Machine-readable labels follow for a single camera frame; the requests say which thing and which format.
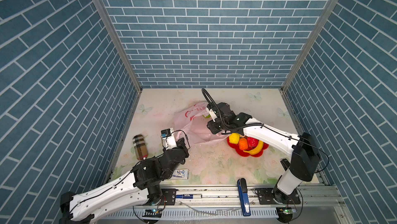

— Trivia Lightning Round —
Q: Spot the aluminium front rail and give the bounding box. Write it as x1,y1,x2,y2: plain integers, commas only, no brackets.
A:
92,184,345,210

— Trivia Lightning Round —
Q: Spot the blue marker pen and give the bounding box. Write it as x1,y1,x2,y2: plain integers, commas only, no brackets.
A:
175,194,202,199

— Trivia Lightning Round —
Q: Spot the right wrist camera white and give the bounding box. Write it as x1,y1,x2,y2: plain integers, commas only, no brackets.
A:
206,108,218,121

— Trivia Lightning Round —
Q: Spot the yellow banana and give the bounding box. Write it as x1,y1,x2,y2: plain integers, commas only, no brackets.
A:
244,141,264,155

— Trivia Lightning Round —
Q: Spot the green circuit board right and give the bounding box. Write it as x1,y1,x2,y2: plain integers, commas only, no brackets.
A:
276,207,296,218

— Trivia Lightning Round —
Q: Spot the blue black stapler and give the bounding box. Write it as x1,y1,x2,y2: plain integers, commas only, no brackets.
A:
237,178,251,217

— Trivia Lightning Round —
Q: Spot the toothpaste box white blue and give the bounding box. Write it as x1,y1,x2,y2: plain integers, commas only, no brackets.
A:
171,169,189,180

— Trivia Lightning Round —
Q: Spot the black remote-like object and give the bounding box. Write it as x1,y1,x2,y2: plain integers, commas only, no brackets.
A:
280,158,291,171

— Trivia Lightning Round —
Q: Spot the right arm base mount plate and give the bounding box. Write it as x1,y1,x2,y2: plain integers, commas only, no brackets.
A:
254,187,301,205

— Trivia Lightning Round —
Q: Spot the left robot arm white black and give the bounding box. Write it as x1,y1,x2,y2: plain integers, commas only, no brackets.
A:
59,138,189,224

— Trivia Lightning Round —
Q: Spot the green circuit board left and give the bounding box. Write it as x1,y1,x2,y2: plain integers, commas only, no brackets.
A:
142,208,163,219

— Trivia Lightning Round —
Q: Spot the orange fruit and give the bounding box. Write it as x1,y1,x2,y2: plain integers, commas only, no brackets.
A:
238,138,249,151

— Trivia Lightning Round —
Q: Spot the green circuit board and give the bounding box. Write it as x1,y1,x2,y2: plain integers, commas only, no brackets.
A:
276,207,296,218
142,208,163,219

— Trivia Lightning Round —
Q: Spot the plaid brown cylinder case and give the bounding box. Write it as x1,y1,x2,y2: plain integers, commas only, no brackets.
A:
133,134,148,161

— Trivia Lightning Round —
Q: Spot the pink plastic fruit bag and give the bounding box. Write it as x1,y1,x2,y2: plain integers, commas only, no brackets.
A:
173,102,226,145

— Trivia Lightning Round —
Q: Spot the red flower-shaped plate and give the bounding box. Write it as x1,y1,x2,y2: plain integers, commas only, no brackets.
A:
227,134,269,157

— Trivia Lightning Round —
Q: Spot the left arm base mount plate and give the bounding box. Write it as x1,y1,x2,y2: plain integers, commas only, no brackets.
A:
160,188,177,206

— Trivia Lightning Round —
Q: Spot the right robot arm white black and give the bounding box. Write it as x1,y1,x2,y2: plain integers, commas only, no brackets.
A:
207,103,320,204

